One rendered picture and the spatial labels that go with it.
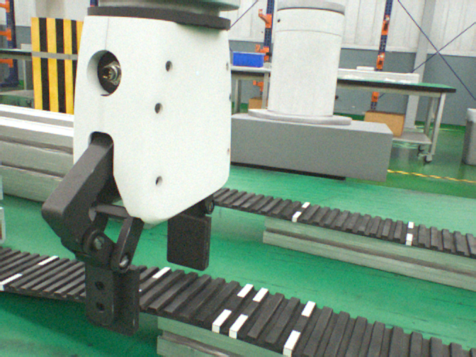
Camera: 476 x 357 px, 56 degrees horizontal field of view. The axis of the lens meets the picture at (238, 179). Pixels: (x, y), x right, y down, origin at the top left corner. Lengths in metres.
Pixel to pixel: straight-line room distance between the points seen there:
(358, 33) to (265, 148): 7.24
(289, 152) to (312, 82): 0.14
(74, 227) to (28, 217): 0.30
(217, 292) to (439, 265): 0.21
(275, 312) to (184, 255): 0.09
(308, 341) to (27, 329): 0.18
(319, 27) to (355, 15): 7.11
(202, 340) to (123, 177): 0.11
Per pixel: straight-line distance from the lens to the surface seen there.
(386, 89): 4.94
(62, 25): 3.64
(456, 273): 0.43
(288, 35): 0.81
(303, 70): 0.80
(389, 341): 0.27
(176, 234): 0.32
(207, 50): 0.25
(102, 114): 0.22
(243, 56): 3.33
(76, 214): 0.21
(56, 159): 0.52
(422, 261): 0.43
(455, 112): 8.02
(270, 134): 0.74
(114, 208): 0.24
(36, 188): 0.55
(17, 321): 0.34
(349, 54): 7.88
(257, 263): 0.40
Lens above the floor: 0.96
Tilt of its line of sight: 16 degrees down
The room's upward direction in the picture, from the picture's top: 4 degrees clockwise
